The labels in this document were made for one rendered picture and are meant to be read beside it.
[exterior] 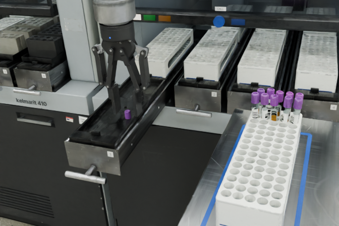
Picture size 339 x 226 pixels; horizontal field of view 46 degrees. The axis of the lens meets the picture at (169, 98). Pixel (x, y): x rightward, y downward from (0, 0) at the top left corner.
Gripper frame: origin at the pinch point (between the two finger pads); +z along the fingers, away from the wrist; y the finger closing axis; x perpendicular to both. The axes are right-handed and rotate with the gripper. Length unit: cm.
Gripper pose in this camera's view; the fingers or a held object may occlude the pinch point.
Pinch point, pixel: (126, 101)
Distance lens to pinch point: 97.3
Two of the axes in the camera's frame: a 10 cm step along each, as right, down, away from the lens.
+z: 0.6, 8.7, 4.8
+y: -9.4, -1.1, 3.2
